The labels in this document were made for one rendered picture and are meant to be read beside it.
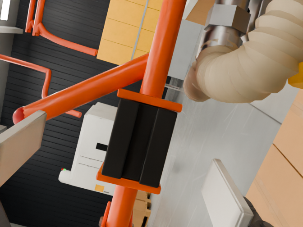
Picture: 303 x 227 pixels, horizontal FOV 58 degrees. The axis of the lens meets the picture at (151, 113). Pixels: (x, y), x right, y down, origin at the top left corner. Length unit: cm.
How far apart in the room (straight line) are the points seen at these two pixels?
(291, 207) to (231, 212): 102
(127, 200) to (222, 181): 11
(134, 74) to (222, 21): 10
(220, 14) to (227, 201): 18
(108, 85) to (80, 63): 1091
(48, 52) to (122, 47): 456
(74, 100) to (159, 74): 9
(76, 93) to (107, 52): 738
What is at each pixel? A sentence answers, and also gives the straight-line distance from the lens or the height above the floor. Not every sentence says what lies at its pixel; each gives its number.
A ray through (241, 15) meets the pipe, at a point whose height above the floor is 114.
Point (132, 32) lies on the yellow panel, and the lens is 758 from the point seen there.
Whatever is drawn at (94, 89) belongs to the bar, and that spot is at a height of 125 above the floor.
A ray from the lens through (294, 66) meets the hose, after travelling 19.
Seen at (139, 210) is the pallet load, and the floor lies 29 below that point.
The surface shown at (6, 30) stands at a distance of 1068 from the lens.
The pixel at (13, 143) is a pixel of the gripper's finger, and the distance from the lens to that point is 17.
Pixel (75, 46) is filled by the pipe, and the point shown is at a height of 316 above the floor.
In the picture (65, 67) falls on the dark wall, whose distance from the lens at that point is 1131.
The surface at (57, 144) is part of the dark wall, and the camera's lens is 1222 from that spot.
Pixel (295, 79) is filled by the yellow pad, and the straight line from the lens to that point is 25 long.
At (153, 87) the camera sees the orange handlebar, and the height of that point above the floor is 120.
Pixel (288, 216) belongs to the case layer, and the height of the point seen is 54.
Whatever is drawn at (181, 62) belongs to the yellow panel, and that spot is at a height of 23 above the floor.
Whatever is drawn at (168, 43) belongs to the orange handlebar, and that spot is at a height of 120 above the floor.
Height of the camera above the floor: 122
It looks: 5 degrees down
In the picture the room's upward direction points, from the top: 74 degrees counter-clockwise
